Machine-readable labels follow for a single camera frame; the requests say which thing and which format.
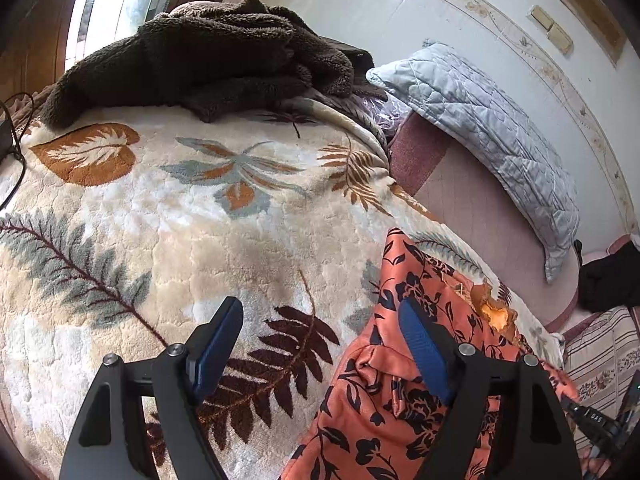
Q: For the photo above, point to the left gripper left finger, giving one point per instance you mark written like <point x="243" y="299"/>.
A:
<point x="108" y="440"/>

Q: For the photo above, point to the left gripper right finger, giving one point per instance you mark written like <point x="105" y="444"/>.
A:
<point x="532" y="439"/>

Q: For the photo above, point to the orange black floral garment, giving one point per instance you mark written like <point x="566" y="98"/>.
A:
<point x="377" y="419"/>

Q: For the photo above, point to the striped floral pillow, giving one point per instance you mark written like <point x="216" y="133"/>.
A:
<point x="602" y="360"/>

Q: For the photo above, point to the black cloth item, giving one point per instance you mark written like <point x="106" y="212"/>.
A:
<point x="609" y="282"/>

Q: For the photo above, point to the cream leaf pattern blanket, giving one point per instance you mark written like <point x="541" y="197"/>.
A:
<point x="127" y="231"/>

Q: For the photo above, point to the pink bed sheet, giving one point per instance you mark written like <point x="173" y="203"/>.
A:
<point x="452" y="184"/>

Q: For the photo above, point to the grey quilted pillow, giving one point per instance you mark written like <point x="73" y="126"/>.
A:
<point x="457" y="97"/>

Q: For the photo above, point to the dark brown fleece garment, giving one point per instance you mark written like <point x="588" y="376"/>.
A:
<point x="212" y="58"/>

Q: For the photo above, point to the brown framed window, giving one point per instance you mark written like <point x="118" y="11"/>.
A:
<point x="41" y="39"/>

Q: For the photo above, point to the beige wall switch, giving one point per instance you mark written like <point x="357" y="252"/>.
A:
<point x="554" y="32"/>

